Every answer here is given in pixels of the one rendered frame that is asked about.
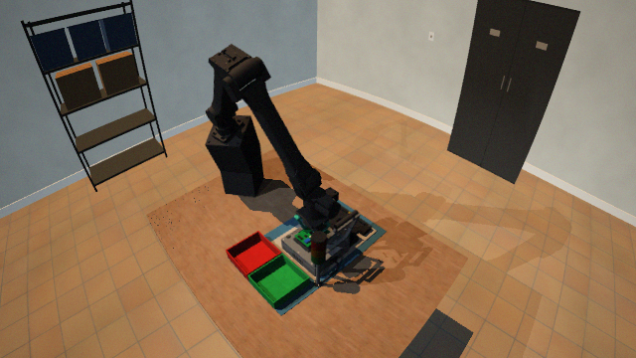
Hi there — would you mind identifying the green bin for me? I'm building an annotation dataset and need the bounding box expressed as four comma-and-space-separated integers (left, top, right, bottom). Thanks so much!
248, 254, 310, 309

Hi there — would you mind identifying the green circuit board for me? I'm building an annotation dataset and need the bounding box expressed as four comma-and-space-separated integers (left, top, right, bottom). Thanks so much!
294, 227, 330, 248

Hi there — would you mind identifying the red open box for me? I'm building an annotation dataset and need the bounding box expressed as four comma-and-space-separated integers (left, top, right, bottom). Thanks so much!
226, 231, 281, 281

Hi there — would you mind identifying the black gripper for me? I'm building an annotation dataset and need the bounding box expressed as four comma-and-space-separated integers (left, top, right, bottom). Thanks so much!
294, 204, 331, 233

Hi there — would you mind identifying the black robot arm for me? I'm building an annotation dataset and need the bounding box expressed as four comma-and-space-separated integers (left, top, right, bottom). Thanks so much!
206, 44, 341, 220

